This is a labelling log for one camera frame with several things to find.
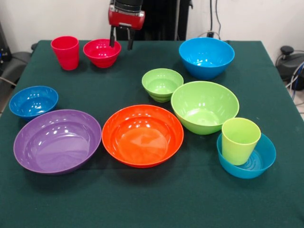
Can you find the purple bowl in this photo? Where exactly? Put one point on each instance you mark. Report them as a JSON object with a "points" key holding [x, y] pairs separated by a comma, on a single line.
{"points": [[57, 147]]}

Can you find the black equipment case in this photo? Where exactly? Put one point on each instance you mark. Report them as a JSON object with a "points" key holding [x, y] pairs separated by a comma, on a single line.
{"points": [[4, 54]]}

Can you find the large green bowl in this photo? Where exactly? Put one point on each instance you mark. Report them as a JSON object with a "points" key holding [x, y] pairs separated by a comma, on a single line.
{"points": [[204, 111]]}

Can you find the green cup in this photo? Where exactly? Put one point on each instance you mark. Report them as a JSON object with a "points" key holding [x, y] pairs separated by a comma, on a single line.
{"points": [[240, 149]]}

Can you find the black pedestal leg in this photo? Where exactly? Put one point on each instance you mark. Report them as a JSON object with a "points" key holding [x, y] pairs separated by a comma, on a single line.
{"points": [[292, 61], [19, 64]]}

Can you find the small green bowl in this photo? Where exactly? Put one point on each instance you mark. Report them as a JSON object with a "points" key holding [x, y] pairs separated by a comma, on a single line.
{"points": [[161, 84]]}

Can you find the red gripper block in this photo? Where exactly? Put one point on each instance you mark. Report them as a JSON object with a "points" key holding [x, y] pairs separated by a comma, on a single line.
{"points": [[126, 19]]}

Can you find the orange bowl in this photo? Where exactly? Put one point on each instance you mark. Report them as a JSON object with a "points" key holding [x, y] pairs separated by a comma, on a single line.
{"points": [[142, 142]]}

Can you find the pink cup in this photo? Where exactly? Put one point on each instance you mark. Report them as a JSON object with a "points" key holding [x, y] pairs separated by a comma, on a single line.
{"points": [[66, 54]]}

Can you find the dark green tablecloth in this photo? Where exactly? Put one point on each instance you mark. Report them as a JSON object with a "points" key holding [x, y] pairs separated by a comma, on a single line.
{"points": [[152, 202]]}

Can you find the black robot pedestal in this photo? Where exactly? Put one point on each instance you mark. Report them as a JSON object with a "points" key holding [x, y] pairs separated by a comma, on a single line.
{"points": [[164, 21]]}

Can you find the light blue ribbed bowl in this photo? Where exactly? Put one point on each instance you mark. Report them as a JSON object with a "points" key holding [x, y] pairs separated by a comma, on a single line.
{"points": [[263, 164]]}

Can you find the pink bowl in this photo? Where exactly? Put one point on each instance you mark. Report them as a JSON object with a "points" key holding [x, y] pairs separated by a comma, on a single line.
{"points": [[102, 55]]}

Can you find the small dark blue bowl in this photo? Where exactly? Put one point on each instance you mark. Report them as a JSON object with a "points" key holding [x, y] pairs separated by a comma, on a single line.
{"points": [[33, 103]]}

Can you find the large blue bowl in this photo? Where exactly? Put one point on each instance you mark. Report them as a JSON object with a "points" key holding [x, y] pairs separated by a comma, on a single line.
{"points": [[206, 59]]}

